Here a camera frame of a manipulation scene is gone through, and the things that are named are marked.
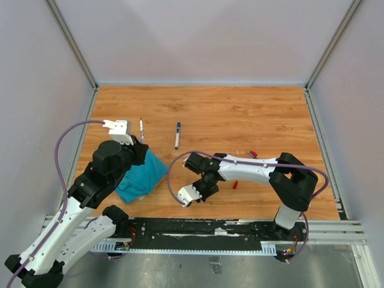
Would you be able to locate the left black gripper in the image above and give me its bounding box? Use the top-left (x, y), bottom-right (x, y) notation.
top-left (110, 134), bottom-right (149, 184)

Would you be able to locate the white whiteboard marker purple end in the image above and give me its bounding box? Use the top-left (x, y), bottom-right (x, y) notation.
top-left (139, 118), bottom-right (145, 143)

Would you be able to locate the white blue deli marker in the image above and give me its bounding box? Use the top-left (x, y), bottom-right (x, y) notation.
top-left (175, 133), bottom-right (180, 149)

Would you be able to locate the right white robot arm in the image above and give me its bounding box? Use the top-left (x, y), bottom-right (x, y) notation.
top-left (177, 152), bottom-right (318, 240)

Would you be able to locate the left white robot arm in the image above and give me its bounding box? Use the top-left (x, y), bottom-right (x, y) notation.
top-left (5, 136), bottom-right (149, 287)

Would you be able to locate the teal cloth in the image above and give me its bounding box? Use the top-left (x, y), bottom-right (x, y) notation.
top-left (115, 150), bottom-right (168, 203)

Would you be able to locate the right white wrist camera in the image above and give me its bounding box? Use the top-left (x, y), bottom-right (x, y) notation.
top-left (177, 184), bottom-right (202, 207)

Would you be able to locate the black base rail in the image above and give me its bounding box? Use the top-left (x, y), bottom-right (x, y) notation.
top-left (112, 218), bottom-right (305, 251)

